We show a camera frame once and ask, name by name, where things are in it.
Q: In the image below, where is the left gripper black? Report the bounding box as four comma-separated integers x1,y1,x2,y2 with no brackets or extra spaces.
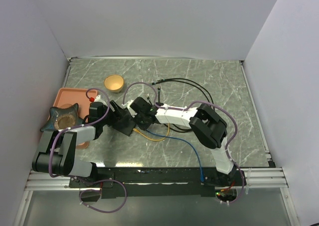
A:
100,100,128,127

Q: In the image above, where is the yellow ethernet cable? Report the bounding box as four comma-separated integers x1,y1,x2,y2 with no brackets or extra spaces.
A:
133,123,170,142

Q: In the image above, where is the black network switch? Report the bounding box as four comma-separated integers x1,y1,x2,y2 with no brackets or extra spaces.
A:
113,114,136,136

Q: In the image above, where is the blue ethernet cable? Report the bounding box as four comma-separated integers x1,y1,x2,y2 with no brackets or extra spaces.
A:
146,129,205,183

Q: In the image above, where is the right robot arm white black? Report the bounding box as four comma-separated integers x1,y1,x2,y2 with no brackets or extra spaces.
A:
126,97,238,186

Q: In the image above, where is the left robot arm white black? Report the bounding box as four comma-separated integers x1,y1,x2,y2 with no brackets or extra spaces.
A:
32,101,126,187

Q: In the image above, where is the pink plastic tray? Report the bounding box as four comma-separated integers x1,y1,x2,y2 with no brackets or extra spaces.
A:
39,87,98,149

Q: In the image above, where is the yellow wooden bowl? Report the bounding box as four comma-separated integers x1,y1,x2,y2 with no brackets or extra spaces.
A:
104,74,125,93

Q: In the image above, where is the dark blue star dish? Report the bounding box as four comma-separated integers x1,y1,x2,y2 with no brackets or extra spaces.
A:
40,103,83,132

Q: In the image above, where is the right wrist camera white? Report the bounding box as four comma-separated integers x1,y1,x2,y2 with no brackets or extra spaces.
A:
122,100,137,117

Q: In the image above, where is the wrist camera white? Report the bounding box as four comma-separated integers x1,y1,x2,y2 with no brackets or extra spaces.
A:
122,100,137,117
89,95,106,104

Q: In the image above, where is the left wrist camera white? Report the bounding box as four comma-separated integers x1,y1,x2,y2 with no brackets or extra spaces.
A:
89,95,106,104

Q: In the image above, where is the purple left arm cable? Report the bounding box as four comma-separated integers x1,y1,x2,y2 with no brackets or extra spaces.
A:
48,88,128,214

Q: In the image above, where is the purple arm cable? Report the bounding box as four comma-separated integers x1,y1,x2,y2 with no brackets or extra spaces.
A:
122,81,246,206
48,88,128,214

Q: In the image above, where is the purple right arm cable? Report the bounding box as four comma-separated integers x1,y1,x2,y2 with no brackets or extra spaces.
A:
122,81,246,206

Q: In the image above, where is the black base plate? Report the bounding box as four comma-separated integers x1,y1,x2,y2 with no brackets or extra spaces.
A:
69,167,247,199

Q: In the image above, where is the aluminium frame rail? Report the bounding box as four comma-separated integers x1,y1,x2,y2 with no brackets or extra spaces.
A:
243,168,288,188

